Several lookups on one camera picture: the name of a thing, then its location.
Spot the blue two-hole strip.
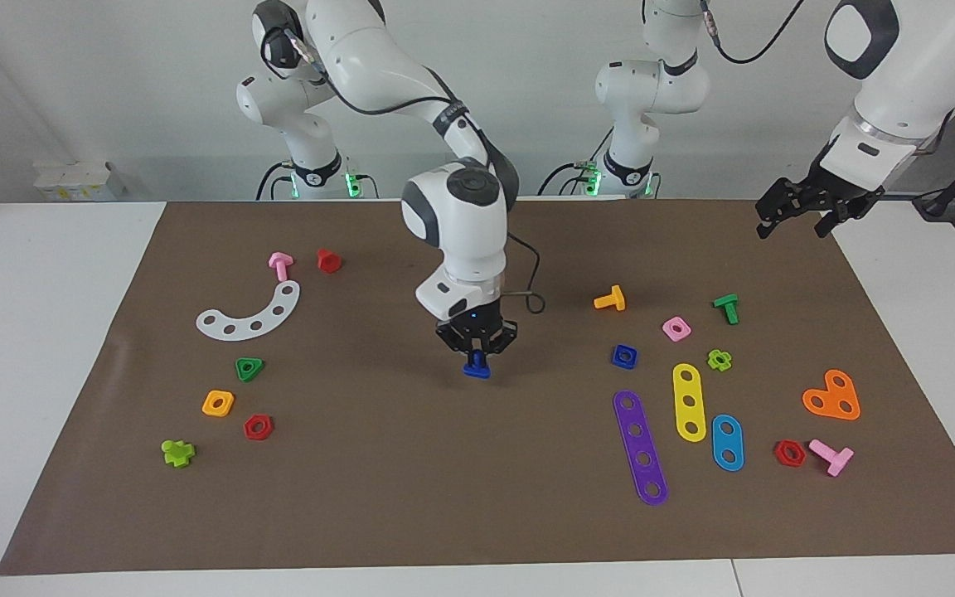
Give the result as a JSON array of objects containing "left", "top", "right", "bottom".
[{"left": 710, "top": 414, "right": 745, "bottom": 473}]

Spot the white curved five-hole plate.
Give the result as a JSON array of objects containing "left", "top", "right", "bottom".
[{"left": 196, "top": 280, "right": 302, "bottom": 342}]

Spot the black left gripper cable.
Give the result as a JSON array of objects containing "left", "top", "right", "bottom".
[{"left": 913, "top": 106, "right": 955, "bottom": 155}]

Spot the black left shoulder cable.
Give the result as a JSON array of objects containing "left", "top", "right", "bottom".
[{"left": 700, "top": 0, "right": 806, "bottom": 66}]

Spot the orange three-hole angle plate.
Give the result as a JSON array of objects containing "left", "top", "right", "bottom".
[{"left": 802, "top": 369, "right": 861, "bottom": 421}]

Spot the black base cable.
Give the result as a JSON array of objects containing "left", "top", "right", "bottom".
[
  {"left": 538, "top": 162, "right": 603, "bottom": 197},
  {"left": 256, "top": 160, "right": 296, "bottom": 201}
]

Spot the purple four-hole strip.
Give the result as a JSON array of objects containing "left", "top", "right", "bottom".
[{"left": 613, "top": 391, "right": 669, "bottom": 507}]

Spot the brown table mat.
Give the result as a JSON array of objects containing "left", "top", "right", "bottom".
[{"left": 0, "top": 199, "right": 955, "bottom": 576}]

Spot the white cardboard box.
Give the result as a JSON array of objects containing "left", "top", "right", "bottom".
[{"left": 34, "top": 160, "right": 127, "bottom": 202}]

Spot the yellow three-hole strip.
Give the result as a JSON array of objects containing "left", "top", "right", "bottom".
[{"left": 672, "top": 363, "right": 708, "bottom": 444}]

